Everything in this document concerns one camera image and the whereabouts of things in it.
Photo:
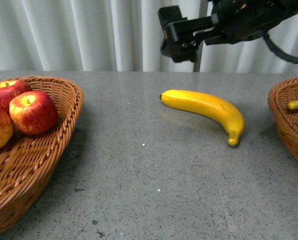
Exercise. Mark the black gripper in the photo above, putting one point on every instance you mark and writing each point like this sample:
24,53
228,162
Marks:
237,21

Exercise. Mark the yellow banana back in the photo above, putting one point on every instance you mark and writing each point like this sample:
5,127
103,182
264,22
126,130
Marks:
213,107

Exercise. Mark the right wicker basket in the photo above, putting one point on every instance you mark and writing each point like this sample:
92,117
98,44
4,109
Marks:
286,119

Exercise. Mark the wicker basket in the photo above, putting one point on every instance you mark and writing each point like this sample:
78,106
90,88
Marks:
28,162
286,119

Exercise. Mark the white pleated curtain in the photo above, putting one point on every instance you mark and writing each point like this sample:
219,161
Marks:
114,36

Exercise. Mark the red apple front in basket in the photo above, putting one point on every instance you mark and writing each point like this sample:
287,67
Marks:
33,112

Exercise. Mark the red apple in basket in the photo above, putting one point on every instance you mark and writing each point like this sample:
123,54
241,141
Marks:
9,89
33,112

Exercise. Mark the red apple back in basket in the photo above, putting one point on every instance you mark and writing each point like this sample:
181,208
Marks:
9,89

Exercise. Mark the left wicker basket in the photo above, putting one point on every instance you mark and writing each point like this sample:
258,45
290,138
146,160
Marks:
28,162

